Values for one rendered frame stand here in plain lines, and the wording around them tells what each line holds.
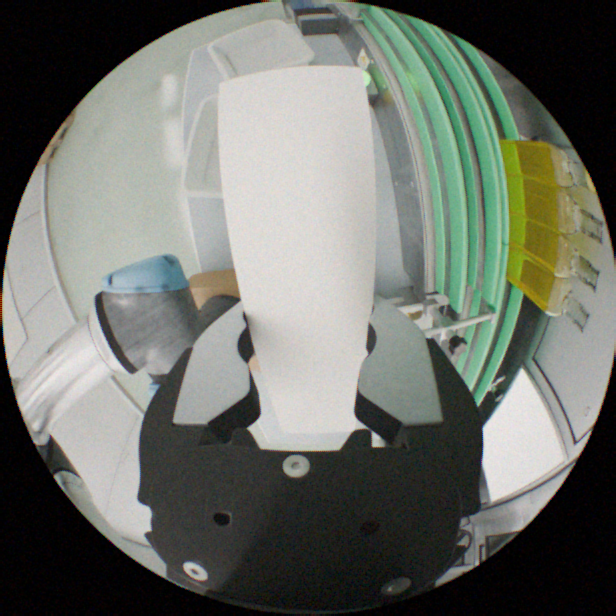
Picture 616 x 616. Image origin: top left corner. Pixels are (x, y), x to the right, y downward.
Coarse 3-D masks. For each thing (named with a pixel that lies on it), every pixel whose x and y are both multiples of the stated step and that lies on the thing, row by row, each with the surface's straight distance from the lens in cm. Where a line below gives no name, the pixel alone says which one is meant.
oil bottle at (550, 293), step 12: (516, 252) 38; (516, 264) 38; (528, 264) 36; (516, 276) 38; (528, 276) 36; (540, 276) 34; (552, 276) 33; (528, 288) 36; (540, 288) 35; (552, 288) 33; (564, 288) 33; (540, 300) 35; (552, 300) 34; (564, 300) 34; (552, 312) 34
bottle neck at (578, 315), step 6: (570, 300) 34; (576, 300) 34; (570, 306) 34; (576, 306) 33; (582, 306) 34; (564, 312) 35; (570, 312) 34; (576, 312) 33; (582, 312) 33; (570, 318) 34; (576, 318) 33; (582, 318) 33; (588, 318) 35; (576, 324) 34; (582, 324) 33; (582, 330) 33
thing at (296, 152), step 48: (240, 96) 10; (288, 96) 10; (336, 96) 10; (240, 144) 10; (288, 144) 9; (336, 144) 9; (240, 192) 9; (288, 192) 9; (336, 192) 9; (240, 240) 10; (288, 240) 9; (336, 240) 9; (240, 288) 10; (288, 288) 10; (336, 288) 10; (288, 336) 11; (336, 336) 11; (288, 384) 14; (336, 384) 14; (288, 432) 20; (336, 432) 20
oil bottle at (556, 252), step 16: (512, 224) 37; (528, 224) 35; (512, 240) 37; (528, 240) 35; (544, 240) 33; (560, 240) 32; (528, 256) 36; (544, 256) 33; (560, 256) 32; (560, 272) 32
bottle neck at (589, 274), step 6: (576, 258) 32; (582, 258) 32; (576, 264) 32; (582, 264) 32; (588, 264) 32; (576, 270) 32; (582, 270) 32; (588, 270) 31; (594, 270) 31; (576, 276) 33; (582, 276) 32; (588, 276) 31; (594, 276) 31; (588, 282) 31; (594, 282) 31; (594, 288) 31
